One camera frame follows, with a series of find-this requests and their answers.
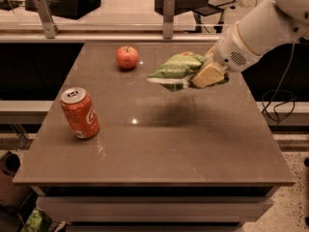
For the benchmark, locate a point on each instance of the brown cardboard box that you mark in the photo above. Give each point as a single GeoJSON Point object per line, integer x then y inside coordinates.
{"type": "Point", "coordinates": [10, 193]}

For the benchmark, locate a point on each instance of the red apple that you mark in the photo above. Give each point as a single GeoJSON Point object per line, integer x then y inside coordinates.
{"type": "Point", "coordinates": [127, 57]}

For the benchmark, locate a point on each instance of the green jalapeno chip bag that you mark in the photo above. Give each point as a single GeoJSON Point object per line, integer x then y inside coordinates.
{"type": "Point", "coordinates": [175, 74]}

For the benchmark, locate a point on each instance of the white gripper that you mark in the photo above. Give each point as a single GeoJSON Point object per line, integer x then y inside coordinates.
{"type": "Point", "coordinates": [231, 51]}

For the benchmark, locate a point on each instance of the metal glass bracket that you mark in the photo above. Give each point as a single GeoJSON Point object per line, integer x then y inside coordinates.
{"type": "Point", "coordinates": [49, 27]}
{"type": "Point", "coordinates": [168, 18]}

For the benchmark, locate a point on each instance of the middle metal glass bracket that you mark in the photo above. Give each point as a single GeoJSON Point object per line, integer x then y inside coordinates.
{"type": "Point", "coordinates": [168, 18]}

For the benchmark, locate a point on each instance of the green bag under table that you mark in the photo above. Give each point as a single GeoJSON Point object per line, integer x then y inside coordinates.
{"type": "Point", "coordinates": [38, 221]}

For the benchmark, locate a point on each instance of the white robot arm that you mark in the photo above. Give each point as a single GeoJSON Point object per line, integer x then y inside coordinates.
{"type": "Point", "coordinates": [273, 23]}

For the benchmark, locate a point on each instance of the red coke can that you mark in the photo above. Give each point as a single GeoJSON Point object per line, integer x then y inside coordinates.
{"type": "Point", "coordinates": [80, 113]}

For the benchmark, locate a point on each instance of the left metal glass bracket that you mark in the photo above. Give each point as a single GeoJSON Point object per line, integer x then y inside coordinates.
{"type": "Point", "coordinates": [49, 27]}

